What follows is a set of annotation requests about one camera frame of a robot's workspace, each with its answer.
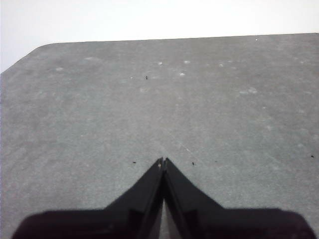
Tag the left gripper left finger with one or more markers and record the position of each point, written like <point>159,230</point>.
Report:
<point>129,214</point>

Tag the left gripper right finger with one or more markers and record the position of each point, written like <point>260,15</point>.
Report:
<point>204,219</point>

